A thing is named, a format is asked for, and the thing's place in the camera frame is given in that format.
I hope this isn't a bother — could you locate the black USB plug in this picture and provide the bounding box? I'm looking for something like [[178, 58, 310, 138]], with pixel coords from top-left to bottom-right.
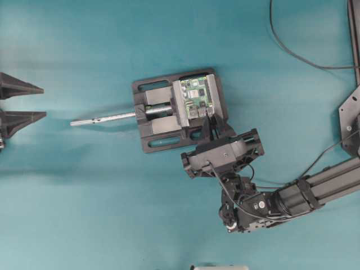
[[208, 115, 218, 138]]

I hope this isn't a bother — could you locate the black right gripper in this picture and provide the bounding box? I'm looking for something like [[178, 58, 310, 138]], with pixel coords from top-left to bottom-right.
[[181, 115, 264, 178]]

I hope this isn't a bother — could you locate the black cable on table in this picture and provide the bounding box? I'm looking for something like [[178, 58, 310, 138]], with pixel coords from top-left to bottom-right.
[[269, 0, 360, 70]]

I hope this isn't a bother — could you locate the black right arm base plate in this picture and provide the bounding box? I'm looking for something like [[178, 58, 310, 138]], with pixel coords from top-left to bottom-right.
[[339, 87, 359, 157]]

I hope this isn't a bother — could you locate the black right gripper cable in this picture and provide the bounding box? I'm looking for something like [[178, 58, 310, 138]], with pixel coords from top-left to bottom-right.
[[206, 132, 360, 220]]

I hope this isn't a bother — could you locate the black bench vise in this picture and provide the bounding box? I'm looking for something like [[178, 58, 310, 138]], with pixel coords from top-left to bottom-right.
[[132, 67, 228, 153]]

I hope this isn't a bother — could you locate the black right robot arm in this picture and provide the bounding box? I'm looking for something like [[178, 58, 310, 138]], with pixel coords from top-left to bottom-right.
[[181, 116, 359, 233]]

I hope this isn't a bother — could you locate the green Raspberry Pi PCB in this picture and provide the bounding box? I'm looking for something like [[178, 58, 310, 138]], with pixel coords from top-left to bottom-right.
[[181, 76, 214, 120]]

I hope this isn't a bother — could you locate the silver vise screw handle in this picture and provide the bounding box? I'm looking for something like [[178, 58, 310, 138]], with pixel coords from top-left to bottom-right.
[[70, 112, 136, 127]]

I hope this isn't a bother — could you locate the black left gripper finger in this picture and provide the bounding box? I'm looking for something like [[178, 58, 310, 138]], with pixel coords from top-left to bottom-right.
[[1, 111, 47, 151], [1, 72, 44, 100]]

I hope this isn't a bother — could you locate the white box bottom edge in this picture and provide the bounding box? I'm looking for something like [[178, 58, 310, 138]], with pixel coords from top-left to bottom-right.
[[190, 265, 249, 270]]

